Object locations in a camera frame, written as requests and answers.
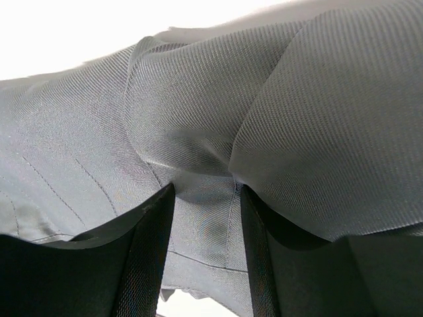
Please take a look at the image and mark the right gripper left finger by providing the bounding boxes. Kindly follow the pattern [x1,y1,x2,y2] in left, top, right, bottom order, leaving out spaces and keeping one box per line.
[1,185,174,316]

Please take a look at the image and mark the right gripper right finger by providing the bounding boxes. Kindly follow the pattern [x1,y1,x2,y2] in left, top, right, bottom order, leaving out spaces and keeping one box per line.
[241,186,422,316]

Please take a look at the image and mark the grey pleated skirt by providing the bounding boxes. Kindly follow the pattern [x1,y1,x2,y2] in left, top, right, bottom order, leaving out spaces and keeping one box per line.
[1,1,422,316]

